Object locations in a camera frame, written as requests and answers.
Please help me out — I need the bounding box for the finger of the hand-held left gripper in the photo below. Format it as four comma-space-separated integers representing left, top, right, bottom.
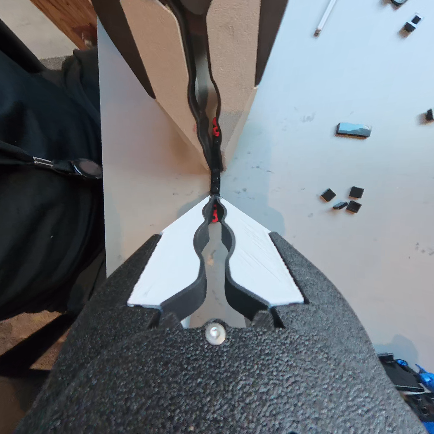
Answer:
204, 0, 262, 171
120, 0, 215, 172

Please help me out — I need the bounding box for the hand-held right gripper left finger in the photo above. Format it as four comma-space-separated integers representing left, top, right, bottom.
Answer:
127, 195, 216, 319

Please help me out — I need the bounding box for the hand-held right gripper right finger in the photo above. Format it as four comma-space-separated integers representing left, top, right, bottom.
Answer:
214, 195, 305, 323

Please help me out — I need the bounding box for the black beam with red pins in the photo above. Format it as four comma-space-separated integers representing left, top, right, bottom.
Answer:
208, 117, 222, 226

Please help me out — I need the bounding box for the long black tile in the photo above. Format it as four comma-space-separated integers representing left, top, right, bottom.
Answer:
336, 122, 372, 139

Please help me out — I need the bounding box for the grey desk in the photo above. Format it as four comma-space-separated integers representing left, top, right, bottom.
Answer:
97, 0, 434, 367

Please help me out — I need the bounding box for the brown wooden panel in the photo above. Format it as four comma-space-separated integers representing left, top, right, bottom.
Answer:
30, 0, 99, 51

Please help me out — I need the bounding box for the long light grey perforated strip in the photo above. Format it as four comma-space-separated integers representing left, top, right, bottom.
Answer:
314, 0, 338, 36

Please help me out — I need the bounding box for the black badge reel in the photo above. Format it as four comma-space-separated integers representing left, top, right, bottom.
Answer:
69, 159, 103, 179

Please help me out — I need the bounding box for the small black cube brick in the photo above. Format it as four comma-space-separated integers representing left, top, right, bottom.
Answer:
403, 14, 424, 34

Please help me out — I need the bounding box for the black and blue brick model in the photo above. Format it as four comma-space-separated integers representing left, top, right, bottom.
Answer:
378, 353, 434, 422

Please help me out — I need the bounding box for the black backpack with strap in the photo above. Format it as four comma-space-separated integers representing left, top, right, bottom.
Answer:
0, 19, 106, 321

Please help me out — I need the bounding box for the black lanyard strap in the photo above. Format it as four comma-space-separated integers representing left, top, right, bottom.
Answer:
0, 141, 72, 173

